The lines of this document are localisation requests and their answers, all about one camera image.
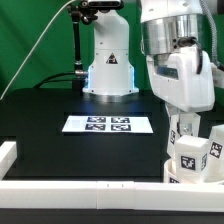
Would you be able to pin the white left fence rail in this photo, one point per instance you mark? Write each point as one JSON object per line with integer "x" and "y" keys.
{"x": 8, "y": 155}

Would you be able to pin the white marker sheet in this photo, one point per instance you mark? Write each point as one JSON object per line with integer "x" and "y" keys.
{"x": 107, "y": 124}

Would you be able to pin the white fence rail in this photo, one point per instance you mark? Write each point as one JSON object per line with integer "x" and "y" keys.
{"x": 8, "y": 155}
{"x": 111, "y": 195}

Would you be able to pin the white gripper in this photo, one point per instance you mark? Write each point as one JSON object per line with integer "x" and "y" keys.
{"x": 177, "y": 82}

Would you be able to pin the black camera stand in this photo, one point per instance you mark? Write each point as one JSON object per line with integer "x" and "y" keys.
{"x": 86, "y": 12}

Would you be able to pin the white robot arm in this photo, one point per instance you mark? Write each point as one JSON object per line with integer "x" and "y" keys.
{"x": 166, "y": 26}

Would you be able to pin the white front fence rail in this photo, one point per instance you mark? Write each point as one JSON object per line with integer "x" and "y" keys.
{"x": 111, "y": 195}

